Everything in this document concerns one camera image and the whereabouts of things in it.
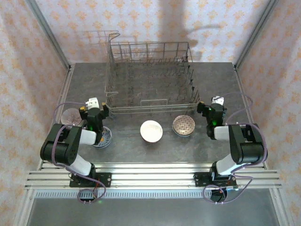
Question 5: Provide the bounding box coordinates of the pale pink shallow bowl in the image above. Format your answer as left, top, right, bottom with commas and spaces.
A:
60, 107, 85, 126

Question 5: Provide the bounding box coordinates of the blue floral ceramic bowl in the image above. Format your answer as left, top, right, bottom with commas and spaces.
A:
93, 126, 112, 148

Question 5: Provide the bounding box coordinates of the lattice bowl orange patchwork outside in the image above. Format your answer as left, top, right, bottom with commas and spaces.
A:
172, 114, 196, 137

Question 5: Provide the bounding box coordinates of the white bowl leaf-pattern outside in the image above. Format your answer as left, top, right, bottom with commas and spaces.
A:
140, 120, 163, 143

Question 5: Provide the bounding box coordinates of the grey wire dish rack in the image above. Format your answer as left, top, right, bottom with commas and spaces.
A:
104, 32, 201, 118

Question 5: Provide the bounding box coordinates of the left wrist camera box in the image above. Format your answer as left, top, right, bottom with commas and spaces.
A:
85, 97, 100, 109

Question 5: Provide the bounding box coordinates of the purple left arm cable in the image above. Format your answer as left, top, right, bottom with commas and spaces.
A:
54, 101, 107, 205

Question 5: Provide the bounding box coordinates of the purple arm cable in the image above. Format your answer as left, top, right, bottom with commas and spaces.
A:
202, 92, 269, 205
54, 101, 107, 205

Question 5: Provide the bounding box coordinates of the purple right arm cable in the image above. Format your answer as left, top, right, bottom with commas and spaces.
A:
202, 92, 269, 205

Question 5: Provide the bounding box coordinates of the aluminium table side rail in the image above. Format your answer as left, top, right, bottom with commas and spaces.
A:
37, 67, 75, 170
235, 67, 269, 170

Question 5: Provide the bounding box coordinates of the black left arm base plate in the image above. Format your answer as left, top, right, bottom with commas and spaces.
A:
70, 172, 112, 188

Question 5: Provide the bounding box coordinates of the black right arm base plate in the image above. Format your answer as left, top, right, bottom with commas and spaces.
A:
194, 171, 237, 188

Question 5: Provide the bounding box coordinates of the aluminium mounting rail frame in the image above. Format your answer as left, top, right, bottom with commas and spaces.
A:
24, 162, 283, 190

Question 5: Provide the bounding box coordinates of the aluminium corner post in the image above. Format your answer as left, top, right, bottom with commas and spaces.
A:
25, 0, 72, 71
234, 0, 278, 70

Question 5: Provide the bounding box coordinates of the slotted grey cable duct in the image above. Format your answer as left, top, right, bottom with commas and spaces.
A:
35, 190, 205, 199

